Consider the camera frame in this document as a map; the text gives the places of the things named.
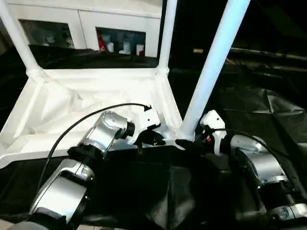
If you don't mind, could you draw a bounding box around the dark metal pole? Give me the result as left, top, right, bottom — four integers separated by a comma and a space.
230, 47, 307, 61

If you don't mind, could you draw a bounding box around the white glass-door cabinet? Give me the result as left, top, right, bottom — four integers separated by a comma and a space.
0, 0, 166, 58

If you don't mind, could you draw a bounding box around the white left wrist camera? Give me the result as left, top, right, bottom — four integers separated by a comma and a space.
130, 106, 162, 146

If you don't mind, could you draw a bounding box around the white plastic table leg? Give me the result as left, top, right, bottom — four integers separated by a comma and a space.
155, 0, 178, 77
176, 0, 251, 150
0, 0, 45, 78

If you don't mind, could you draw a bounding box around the black mat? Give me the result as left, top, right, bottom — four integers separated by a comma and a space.
0, 43, 307, 228

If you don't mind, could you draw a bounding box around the white plastic table top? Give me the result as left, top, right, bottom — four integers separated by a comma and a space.
0, 68, 192, 168

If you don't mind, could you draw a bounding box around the black right camera cable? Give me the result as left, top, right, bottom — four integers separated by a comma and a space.
211, 128, 300, 184

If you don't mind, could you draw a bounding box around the red bottle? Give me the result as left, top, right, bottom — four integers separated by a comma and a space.
98, 33, 106, 51

